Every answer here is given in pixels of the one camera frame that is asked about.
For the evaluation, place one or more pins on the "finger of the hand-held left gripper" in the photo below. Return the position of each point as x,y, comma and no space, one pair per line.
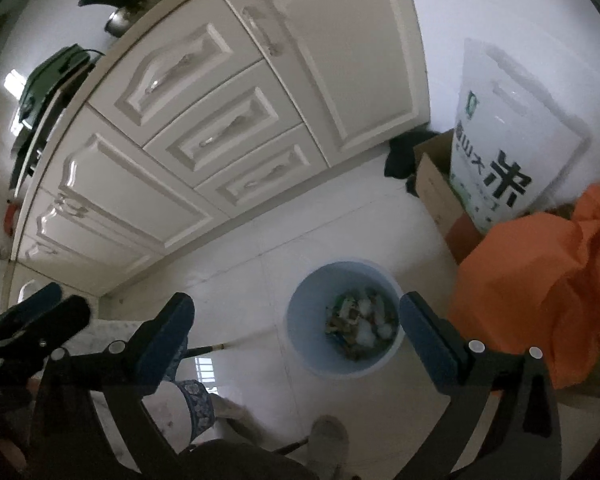
30,305
55,322

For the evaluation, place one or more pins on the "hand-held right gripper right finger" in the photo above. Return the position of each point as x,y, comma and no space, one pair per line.
425,345

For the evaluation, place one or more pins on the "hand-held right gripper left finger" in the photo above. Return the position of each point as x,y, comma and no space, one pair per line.
162,345

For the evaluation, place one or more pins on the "light blue trash bin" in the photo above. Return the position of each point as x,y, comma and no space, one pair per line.
305,340

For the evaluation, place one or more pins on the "black rod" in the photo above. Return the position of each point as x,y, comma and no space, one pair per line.
205,348

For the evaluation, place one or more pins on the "pile of discarded wrappers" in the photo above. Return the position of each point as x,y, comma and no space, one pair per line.
360,320

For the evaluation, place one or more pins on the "red and white bowls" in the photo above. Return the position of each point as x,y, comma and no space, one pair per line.
10,216

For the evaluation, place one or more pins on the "person's beige slipper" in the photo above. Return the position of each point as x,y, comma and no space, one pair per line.
232,410

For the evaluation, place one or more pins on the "orange fabric bag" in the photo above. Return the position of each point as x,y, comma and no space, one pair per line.
520,280

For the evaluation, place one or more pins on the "person's grey slipper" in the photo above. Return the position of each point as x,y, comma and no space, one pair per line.
327,440

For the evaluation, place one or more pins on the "black gas stove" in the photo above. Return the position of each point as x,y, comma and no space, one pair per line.
27,160

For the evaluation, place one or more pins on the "brown cardboard box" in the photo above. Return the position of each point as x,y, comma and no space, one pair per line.
440,195

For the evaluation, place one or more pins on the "cream kitchen base cabinet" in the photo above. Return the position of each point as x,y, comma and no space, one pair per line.
180,160

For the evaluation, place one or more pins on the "dark cloth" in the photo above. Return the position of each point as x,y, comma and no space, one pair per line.
400,160

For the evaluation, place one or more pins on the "green electric grill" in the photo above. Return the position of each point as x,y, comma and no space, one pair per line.
45,85

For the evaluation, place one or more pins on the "white rice bag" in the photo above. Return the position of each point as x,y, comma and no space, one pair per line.
520,125

